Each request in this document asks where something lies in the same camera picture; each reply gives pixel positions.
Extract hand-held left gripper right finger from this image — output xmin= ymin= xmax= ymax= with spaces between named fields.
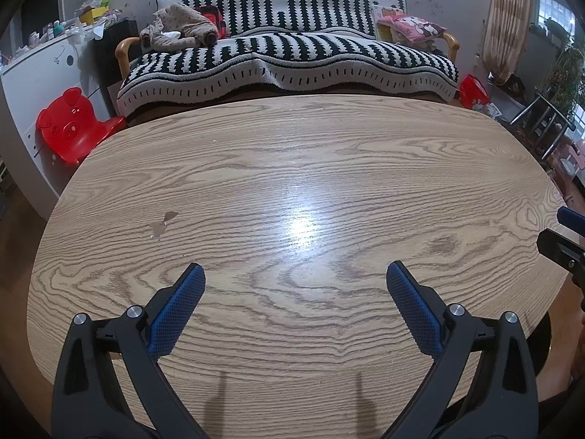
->
xmin=381 ymin=260 xmax=540 ymax=439

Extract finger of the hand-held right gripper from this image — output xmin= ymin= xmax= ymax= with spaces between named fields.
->
xmin=537 ymin=229 xmax=585 ymax=277
xmin=558 ymin=206 xmax=585 ymax=235

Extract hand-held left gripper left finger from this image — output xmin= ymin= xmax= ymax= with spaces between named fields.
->
xmin=51 ymin=263 xmax=215 ymax=439

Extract metal rack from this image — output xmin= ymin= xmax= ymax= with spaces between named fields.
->
xmin=509 ymin=89 xmax=577 ymax=161

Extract green potted plant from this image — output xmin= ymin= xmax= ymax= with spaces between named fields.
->
xmin=539 ymin=18 xmax=585 ymax=115

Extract red bag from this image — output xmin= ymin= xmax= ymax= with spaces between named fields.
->
xmin=458 ymin=74 xmax=490 ymax=109

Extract window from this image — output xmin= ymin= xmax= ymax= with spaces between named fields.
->
xmin=530 ymin=0 xmax=577 ymax=42

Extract beige checked curtain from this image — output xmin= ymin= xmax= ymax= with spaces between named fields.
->
xmin=482 ymin=0 xmax=533 ymax=85

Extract red plastic child chair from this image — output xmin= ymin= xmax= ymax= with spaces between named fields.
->
xmin=37 ymin=87 xmax=126 ymax=166

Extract pink cartoon pillow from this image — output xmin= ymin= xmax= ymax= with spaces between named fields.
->
xmin=377 ymin=14 xmax=448 ymax=43

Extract black cabinet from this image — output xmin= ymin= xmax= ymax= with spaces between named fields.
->
xmin=94 ymin=20 xmax=140 ymax=117

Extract sofa with striped cover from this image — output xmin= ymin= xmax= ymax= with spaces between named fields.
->
xmin=115 ymin=0 xmax=460 ymax=117

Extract white cabinet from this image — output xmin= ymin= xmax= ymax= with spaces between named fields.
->
xmin=0 ymin=32 xmax=117 ymax=209

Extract cartoon printed cushion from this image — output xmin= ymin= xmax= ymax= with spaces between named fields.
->
xmin=374 ymin=2 xmax=405 ymax=42

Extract brown clothes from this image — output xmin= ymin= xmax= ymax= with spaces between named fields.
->
xmin=139 ymin=2 xmax=218 ymax=52

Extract red pillow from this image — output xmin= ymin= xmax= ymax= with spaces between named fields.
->
xmin=199 ymin=5 xmax=228 ymax=40

